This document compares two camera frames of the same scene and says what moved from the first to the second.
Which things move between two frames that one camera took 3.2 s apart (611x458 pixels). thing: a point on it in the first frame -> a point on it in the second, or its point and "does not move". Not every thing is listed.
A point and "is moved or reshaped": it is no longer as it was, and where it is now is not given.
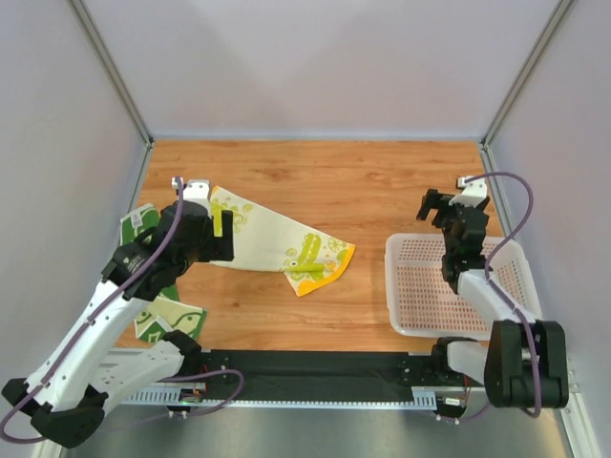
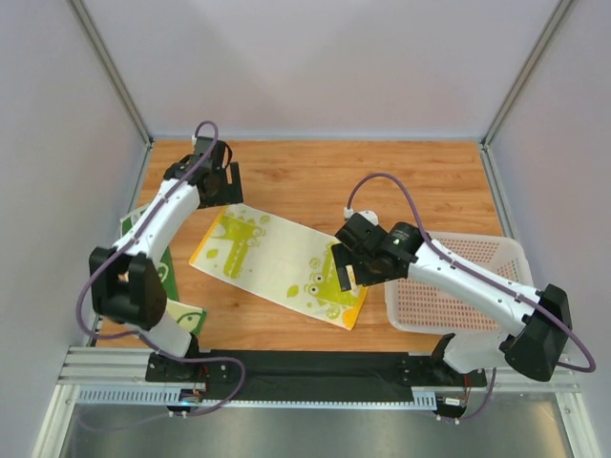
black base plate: (300, 375) does not move
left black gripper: (221, 237) -> (228, 189)
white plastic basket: (421, 301) does not move
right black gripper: (439, 210) -> (351, 262)
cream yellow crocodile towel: (266, 240) is moved or reshaped
